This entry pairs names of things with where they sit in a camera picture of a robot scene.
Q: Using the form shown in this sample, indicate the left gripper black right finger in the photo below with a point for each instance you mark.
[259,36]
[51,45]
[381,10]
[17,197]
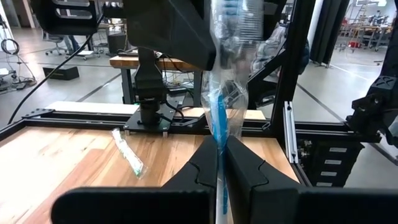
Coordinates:
[295,205]

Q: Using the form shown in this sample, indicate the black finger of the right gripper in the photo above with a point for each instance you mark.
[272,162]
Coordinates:
[171,28]
[273,12]

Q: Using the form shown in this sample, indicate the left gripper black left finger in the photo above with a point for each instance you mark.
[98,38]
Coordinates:
[140,205]

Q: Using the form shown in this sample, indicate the blue toothbrush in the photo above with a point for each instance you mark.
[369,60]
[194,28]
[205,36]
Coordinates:
[221,124]

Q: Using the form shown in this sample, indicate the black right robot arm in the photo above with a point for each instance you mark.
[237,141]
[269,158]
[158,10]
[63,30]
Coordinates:
[150,81]

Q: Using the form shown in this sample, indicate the grey office chair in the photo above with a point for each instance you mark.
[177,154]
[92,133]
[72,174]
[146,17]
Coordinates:
[56,43]

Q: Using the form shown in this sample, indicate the person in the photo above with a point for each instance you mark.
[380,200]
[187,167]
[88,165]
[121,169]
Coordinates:
[270,49]

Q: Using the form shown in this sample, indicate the black case on floor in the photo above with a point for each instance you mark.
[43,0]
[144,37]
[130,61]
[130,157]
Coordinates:
[60,73]

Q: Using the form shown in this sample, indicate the black box with white labels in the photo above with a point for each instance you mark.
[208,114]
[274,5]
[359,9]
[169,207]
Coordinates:
[314,161]

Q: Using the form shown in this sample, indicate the wooden workbench in background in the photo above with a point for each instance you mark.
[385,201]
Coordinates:
[124,61]

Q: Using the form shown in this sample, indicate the black curtain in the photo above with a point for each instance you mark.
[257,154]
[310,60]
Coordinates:
[329,31]

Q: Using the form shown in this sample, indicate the distant workshop benches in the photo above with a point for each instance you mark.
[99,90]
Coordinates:
[363,31]

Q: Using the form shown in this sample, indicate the silver vertical aluminium rail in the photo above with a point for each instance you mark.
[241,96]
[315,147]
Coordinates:
[289,133]

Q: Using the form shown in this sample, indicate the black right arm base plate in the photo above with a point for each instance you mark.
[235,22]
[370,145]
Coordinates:
[155,123]

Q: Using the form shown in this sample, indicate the black aluminium table frame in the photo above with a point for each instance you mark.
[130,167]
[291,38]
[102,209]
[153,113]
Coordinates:
[77,119]

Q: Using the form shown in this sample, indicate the black printed mount bracket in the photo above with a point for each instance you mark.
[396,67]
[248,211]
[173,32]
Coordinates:
[373,105]

